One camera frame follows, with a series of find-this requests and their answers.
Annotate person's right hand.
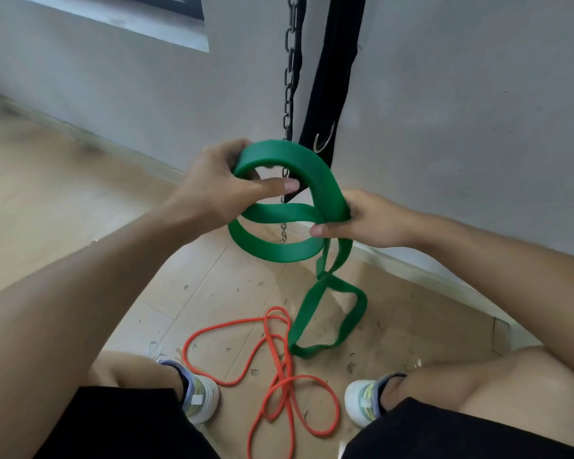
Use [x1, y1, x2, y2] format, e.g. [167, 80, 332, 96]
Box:
[309, 188, 426, 249]

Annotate person's left hand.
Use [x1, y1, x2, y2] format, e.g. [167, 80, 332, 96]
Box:
[163, 138, 300, 244]

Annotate green resistance band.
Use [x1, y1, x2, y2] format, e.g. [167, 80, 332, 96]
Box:
[227, 139, 368, 360]

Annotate person's right forearm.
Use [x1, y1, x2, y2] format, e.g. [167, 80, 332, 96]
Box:
[414, 211, 574, 384]

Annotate person's left forearm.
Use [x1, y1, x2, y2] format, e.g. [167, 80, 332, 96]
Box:
[0, 204, 206, 459]

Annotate orange resistance band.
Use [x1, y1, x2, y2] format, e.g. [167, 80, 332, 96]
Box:
[182, 307, 341, 459]

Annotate person's right shoe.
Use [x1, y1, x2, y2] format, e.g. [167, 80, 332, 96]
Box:
[344, 372, 408, 429]

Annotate person's shoe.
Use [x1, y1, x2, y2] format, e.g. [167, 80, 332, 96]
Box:
[147, 341, 220, 425]
[344, 372, 408, 429]

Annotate person's left shoe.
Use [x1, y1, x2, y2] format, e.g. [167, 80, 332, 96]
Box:
[147, 341, 220, 425]

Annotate person's left leg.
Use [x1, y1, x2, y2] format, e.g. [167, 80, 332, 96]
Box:
[84, 350, 185, 402]

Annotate person's leg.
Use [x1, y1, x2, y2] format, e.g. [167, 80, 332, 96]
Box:
[84, 350, 185, 402]
[380, 346, 574, 454]

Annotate person's right leg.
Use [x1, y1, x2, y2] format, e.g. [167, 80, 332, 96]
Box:
[380, 346, 574, 454]

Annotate black shorts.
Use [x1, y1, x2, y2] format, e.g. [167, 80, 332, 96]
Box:
[33, 386, 574, 459]

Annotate black metal chain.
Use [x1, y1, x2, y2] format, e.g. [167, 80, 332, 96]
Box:
[275, 0, 301, 244]

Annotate black strap with metal ring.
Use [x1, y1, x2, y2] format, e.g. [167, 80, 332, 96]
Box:
[283, 0, 367, 204]

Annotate wall poster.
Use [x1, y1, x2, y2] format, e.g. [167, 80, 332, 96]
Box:
[7, 0, 210, 53]

